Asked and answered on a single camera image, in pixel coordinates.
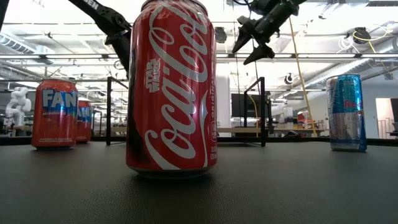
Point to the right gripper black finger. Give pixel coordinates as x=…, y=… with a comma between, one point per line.
x=261, y=51
x=245, y=31

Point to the red Coca-Cola can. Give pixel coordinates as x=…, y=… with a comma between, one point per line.
x=174, y=93

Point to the orange Fanta can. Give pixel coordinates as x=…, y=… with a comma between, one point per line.
x=54, y=124
x=85, y=124

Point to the blue silver Red Bull can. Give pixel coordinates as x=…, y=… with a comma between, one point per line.
x=345, y=124

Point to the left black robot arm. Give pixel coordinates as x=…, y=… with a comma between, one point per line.
x=99, y=14

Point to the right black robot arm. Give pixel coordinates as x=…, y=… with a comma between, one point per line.
x=300, y=1

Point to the small black ceiling reel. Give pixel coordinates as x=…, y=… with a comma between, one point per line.
x=289, y=78

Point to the black monitor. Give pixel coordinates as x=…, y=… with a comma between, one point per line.
x=239, y=105

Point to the red background item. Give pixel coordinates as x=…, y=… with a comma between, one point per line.
x=301, y=117

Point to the black rounded object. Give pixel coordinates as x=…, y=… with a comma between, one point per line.
x=292, y=134

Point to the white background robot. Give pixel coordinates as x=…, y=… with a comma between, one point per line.
x=18, y=104

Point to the black frame wooden shelf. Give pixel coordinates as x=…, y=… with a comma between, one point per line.
x=263, y=109

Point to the long ceiling light rail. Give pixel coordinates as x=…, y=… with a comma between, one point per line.
x=326, y=56

